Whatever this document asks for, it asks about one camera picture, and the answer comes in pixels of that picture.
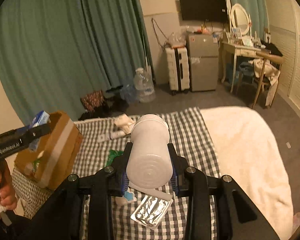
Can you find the brown cardboard box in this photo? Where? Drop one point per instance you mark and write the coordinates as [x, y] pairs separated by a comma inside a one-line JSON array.
[[50, 164]]

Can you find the white cream tube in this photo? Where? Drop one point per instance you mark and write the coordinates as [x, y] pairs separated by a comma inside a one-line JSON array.
[[112, 136]]

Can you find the silver mini fridge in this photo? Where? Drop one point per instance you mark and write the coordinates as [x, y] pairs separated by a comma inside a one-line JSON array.
[[203, 56]]

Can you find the green medicine packet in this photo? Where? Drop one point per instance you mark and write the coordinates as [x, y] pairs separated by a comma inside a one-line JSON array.
[[112, 155]]

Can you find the floral patterned bag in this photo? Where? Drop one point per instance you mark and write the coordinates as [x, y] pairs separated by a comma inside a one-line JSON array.
[[92, 100]]

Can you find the white fluffy blanket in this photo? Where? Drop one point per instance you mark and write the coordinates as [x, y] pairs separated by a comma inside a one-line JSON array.
[[247, 150]]

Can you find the silver foil blister pack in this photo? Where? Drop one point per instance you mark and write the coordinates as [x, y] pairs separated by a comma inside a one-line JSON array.
[[151, 211]]

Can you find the white dressing table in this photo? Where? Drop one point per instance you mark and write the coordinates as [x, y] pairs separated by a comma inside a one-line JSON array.
[[237, 51]]

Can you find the black wall television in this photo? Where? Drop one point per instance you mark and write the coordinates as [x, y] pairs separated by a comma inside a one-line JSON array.
[[204, 10]]

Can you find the green window curtain right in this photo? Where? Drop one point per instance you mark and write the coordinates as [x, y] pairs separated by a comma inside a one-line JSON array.
[[258, 14]]

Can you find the small white blue packet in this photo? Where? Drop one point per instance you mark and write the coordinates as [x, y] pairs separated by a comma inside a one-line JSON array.
[[128, 197]]

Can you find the green checkered cloth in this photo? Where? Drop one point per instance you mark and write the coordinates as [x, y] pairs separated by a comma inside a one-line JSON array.
[[191, 140]]

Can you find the large green curtain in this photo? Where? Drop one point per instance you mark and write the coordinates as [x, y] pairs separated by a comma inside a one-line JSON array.
[[54, 52]]

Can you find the wooden chair with clothes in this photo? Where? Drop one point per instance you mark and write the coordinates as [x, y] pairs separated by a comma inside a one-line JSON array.
[[265, 72]]

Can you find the white louvered wardrobe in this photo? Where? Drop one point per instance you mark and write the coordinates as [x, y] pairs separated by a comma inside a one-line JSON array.
[[284, 24]]

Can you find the large clear water jug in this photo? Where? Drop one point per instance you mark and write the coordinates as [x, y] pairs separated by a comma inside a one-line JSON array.
[[144, 86]]

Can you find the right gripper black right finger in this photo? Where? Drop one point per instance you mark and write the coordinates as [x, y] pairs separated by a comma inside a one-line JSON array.
[[237, 217]]

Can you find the crumpled white cloth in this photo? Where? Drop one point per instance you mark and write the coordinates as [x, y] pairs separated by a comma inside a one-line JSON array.
[[124, 122]]

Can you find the white gauze bandage roll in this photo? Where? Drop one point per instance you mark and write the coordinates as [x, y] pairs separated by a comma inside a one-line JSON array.
[[149, 164]]

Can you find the white oval vanity mirror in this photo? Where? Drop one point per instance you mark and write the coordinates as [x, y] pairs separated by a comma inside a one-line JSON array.
[[240, 19]]

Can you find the blue and white box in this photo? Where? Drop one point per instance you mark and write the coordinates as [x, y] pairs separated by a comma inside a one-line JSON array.
[[40, 119]]

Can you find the white hard suitcase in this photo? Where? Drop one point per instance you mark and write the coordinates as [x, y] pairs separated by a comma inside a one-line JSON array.
[[178, 69]]

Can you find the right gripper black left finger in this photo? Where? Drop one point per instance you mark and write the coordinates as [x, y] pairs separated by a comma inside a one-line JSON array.
[[61, 216]]

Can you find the person's left hand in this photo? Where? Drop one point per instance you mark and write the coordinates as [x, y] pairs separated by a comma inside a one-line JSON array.
[[7, 192]]

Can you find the blue crushed water bottle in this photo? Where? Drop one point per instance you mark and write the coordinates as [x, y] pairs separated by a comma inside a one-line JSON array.
[[129, 94]]

